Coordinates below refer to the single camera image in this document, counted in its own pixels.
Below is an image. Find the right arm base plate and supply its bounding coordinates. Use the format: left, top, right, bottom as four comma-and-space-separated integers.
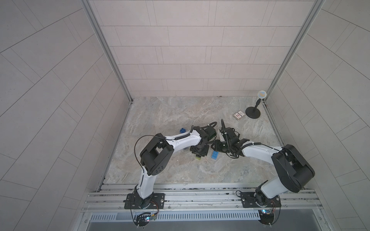
237, 192, 281, 208

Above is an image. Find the light blue long lego brick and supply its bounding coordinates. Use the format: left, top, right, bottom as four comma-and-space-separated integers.
211, 151, 219, 160

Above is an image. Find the left circuit board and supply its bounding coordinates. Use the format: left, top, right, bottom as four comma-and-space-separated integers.
135, 212, 157, 227

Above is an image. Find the black stand with round disc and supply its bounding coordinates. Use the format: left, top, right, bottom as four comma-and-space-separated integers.
245, 90, 267, 119

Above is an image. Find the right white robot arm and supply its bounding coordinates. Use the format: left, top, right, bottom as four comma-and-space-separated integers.
211, 128, 315, 207

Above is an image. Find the aluminium rail frame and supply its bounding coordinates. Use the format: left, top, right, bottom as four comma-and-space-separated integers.
82, 183, 322, 212

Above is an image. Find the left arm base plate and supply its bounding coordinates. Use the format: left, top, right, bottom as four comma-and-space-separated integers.
124, 193, 165, 209

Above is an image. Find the circuit board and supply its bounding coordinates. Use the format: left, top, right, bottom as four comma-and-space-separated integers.
135, 212, 157, 227
258, 209, 277, 226

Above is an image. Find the right circuit board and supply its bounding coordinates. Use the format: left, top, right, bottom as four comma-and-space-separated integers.
258, 209, 277, 226

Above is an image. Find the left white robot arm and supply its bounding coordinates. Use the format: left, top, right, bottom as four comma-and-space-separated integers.
134, 122, 217, 209

